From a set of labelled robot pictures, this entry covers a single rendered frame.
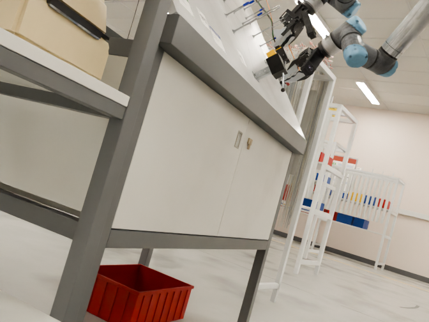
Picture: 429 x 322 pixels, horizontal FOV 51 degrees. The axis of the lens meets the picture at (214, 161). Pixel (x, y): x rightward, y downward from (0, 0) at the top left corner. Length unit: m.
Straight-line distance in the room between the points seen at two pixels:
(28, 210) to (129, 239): 0.23
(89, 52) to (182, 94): 0.33
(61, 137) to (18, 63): 0.40
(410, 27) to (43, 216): 1.29
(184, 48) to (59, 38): 0.32
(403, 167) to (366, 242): 1.75
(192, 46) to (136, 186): 0.33
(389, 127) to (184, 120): 9.34
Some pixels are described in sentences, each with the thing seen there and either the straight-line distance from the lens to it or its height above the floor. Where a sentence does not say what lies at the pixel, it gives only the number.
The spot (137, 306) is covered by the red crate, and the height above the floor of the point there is 0.09.
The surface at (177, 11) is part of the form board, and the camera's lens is 0.98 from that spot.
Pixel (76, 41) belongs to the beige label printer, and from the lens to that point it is 0.79.
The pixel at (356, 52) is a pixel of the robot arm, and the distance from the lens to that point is 1.63.
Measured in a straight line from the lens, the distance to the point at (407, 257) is 9.83.
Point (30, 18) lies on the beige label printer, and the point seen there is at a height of 0.70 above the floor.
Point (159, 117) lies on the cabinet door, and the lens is 1.01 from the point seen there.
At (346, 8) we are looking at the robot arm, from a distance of 1.91.
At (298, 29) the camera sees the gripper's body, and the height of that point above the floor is 1.27.
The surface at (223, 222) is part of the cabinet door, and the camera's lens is 1.46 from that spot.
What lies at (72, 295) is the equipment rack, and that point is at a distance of 0.87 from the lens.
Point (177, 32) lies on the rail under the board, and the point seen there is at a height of 0.83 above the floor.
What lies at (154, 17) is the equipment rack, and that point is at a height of 0.82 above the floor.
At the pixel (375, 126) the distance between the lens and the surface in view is 10.40.
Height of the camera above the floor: 0.53
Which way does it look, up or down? 4 degrees up
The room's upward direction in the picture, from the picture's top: 16 degrees clockwise
